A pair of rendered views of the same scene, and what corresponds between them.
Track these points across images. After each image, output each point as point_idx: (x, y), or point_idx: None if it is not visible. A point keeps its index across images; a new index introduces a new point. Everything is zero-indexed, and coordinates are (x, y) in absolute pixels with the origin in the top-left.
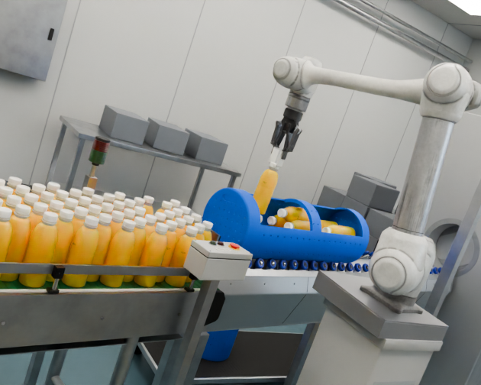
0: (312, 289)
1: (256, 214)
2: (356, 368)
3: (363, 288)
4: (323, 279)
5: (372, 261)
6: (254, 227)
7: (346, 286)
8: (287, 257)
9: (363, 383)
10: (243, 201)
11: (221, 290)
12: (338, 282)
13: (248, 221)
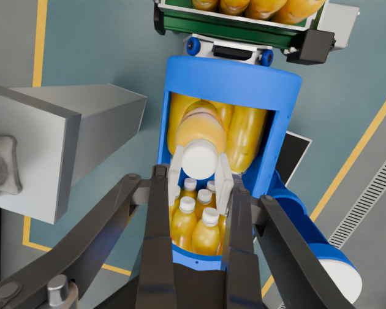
0: None
1: (173, 81)
2: (24, 93)
3: (5, 136)
4: (56, 111)
5: None
6: (166, 73)
7: (15, 112)
8: None
9: (16, 88)
10: (201, 57)
11: (157, 18)
12: (27, 112)
13: (172, 56)
